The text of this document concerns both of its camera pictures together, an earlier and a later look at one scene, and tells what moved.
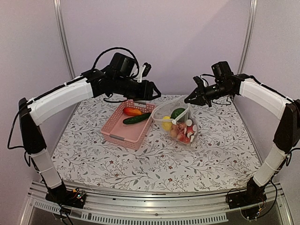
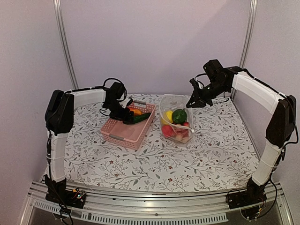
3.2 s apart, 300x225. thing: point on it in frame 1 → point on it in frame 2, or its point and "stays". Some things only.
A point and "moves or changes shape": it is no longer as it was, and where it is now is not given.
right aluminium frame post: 248,37 stays
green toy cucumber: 136,118 stays
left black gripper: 146,92 → 123,117
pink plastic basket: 131,135 stays
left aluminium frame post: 63,35 stays
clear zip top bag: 176,116 moves or changes shape
